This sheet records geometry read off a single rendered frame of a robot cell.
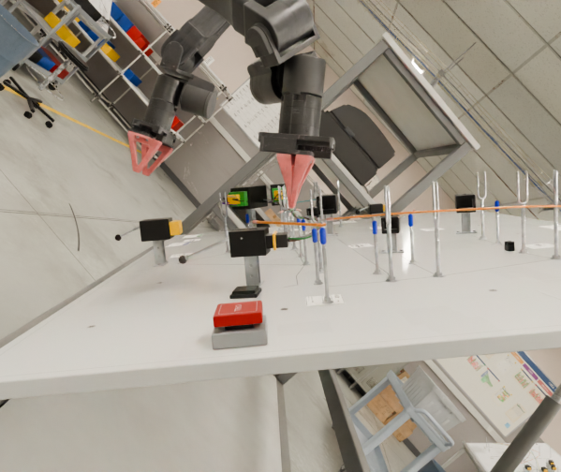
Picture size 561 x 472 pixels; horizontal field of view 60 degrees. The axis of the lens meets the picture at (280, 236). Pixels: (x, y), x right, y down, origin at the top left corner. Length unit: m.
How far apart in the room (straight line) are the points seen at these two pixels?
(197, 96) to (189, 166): 7.59
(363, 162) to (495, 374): 7.48
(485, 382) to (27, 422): 8.54
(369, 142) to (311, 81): 1.13
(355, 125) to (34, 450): 1.43
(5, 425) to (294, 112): 0.53
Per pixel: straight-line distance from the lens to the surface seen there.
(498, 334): 0.52
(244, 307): 0.52
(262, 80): 0.74
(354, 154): 1.78
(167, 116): 1.04
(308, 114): 0.67
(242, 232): 0.74
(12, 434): 0.70
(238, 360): 0.47
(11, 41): 4.11
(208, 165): 8.53
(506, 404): 9.21
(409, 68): 1.77
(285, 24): 0.66
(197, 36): 1.06
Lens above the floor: 1.23
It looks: 3 degrees down
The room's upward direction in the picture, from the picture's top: 48 degrees clockwise
